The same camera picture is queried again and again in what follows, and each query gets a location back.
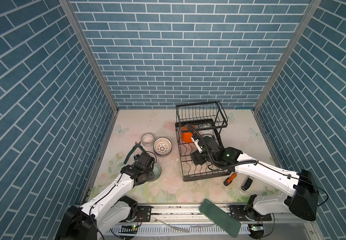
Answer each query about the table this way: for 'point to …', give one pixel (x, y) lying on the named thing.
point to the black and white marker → (246, 184)
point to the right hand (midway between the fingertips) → (194, 149)
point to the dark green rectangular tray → (220, 216)
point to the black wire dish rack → (199, 139)
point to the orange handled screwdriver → (228, 181)
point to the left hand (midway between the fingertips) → (151, 174)
